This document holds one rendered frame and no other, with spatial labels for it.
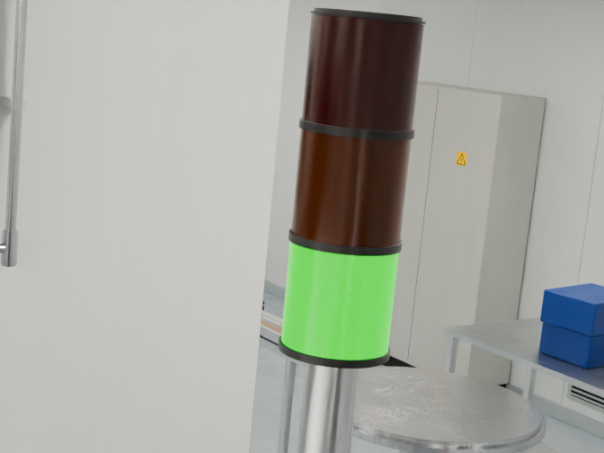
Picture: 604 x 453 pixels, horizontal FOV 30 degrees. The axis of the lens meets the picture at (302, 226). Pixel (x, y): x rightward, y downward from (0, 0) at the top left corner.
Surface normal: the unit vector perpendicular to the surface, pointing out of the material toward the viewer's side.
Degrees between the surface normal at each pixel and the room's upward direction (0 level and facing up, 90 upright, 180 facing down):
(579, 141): 90
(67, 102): 90
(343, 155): 90
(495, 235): 90
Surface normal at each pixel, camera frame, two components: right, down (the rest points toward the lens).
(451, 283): -0.82, 0.03
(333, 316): -0.09, 0.16
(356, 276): 0.22, 0.18
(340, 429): 0.46, 0.19
